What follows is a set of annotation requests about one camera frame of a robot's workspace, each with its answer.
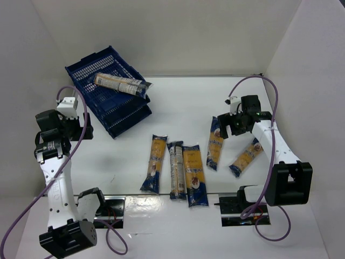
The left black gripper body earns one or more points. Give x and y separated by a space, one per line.
81 128

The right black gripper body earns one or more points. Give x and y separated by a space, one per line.
227 123

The grasped blue yellow spaghetti bag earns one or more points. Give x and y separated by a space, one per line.
215 144

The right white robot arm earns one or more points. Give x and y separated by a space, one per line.
290 179

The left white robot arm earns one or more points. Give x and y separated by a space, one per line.
70 227

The pasta bag in tray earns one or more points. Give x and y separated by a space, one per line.
130 86

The far right spaghetti bag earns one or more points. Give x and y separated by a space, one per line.
246 157

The blue stacked plastic trays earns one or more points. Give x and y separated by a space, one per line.
116 111

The middle dark spaghetti bag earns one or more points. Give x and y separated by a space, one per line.
177 178

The wide yellow spaghetti bag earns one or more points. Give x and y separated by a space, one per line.
194 176

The left spaghetti bag on table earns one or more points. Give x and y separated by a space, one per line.
157 151

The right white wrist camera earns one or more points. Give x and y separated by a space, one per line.
235 105

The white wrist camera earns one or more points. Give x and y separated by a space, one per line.
68 107
235 105

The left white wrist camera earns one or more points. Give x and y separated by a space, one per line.
68 107

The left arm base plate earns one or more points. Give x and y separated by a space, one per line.
112 212

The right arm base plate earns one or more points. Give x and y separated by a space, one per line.
231 206

